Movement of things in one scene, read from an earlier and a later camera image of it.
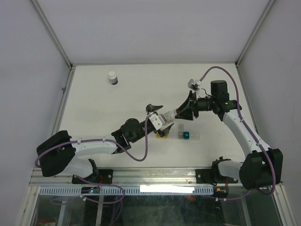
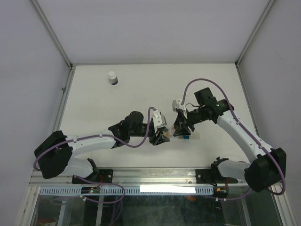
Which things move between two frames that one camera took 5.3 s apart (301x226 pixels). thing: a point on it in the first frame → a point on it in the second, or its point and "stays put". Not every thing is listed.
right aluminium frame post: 254,32 stays put
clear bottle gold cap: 170,116 → 167,133
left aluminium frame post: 51,34 stays put
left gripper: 151,108 → 155,140
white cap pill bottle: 113,78 stays put
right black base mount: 213,177 stays put
